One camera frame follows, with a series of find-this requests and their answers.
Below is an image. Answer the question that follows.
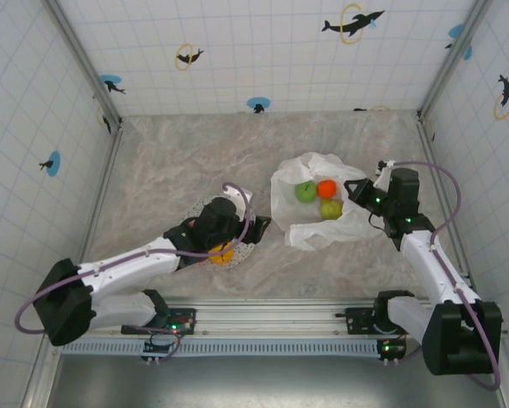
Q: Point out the yellow orange round fruit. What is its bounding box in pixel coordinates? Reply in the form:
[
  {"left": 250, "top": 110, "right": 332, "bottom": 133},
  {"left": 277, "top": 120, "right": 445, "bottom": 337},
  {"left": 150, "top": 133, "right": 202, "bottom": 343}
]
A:
[{"left": 206, "top": 246, "right": 235, "bottom": 267}]

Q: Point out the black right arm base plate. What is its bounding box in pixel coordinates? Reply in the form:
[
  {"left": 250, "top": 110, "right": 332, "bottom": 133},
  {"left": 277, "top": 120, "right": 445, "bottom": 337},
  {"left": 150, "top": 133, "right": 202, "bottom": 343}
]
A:
[{"left": 345, "top": 306, "right": 408, "bottom": 337}]

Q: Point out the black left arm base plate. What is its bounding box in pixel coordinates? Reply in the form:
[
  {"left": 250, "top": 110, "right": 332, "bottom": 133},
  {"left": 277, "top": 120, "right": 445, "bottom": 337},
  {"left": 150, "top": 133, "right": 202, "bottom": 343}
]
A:
[{"left": 121, "top": 306, "right": 197, "bottom": 337}]

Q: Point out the green apple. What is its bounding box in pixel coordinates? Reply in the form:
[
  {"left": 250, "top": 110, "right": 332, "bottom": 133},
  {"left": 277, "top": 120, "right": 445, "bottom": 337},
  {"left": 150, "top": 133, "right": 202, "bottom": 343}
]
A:
[{"left": 294, "top": 180, "right": 319, "bottom": 204}]

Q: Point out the blue speckled white plate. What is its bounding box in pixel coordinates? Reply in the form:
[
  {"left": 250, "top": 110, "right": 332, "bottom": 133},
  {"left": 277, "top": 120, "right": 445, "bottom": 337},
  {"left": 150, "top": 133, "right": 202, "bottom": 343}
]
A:
[{"left": 189, "top": 195, "right": 255, "bottom": 271}]

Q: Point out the aluminium frame post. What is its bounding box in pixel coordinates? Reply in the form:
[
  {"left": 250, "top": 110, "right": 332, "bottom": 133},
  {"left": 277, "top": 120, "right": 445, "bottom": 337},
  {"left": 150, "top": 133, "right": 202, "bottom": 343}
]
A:
[
  {"left": 417, "top": 0, "right": 493, "bottom": 118},
  {"left": 41, "top": 0, "right": 123, "bottom": 128}
]

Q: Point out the yellow green round fruit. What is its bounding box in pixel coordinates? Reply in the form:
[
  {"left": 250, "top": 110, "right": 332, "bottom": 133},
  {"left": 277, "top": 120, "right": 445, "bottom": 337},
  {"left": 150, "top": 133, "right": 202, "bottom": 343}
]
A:
[{"left": 320, "top": 198, "right": 344, "bottom": 221}]

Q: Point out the aluminium side rail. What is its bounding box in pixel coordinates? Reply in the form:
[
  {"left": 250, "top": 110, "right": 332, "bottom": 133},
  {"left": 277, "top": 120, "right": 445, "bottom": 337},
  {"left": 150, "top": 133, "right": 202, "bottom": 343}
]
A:
[
  {"left": 69, "top": 122, "right": 124, "bottom": 303},
  {"left": 416, "top": 112, "right": 478, "bottom": 298}
]

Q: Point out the small black controller board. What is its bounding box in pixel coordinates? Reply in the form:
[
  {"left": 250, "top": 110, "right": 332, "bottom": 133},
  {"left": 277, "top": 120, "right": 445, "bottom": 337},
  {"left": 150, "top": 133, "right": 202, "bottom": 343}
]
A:
[
  {"left": 141, "top": 332, "right": 183, "bottom": 363},
  {"left": 376, "top": 337, "right": 408, "bottom": 365}
]

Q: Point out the white slotted cable duct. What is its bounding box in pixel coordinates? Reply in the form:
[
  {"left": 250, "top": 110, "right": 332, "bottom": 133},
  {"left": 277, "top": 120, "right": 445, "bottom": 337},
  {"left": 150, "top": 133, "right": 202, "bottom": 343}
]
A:
[{"left": 60, "top": 338, "right": 408, "bottom": 356}]

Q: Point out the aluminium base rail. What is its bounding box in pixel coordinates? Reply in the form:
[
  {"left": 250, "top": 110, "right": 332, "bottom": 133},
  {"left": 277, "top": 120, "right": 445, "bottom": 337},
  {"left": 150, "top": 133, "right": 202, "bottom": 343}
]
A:
[{"left": 45, "top": 297, "right": 508, "bottom": 340}]

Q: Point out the orange tangerine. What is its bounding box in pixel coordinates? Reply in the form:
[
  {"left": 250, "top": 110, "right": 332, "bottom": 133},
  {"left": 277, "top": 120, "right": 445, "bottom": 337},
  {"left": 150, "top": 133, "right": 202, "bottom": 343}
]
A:
[{"left": 316, "top": 178, "right": 338, "bottom": 200}]

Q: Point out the translucent white plastic bag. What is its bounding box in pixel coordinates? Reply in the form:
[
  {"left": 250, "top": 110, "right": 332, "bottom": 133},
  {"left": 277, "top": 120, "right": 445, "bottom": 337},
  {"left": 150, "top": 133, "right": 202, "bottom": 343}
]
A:
[{"left": 269, "top": 151, "right": 381, "bottom": 252}]

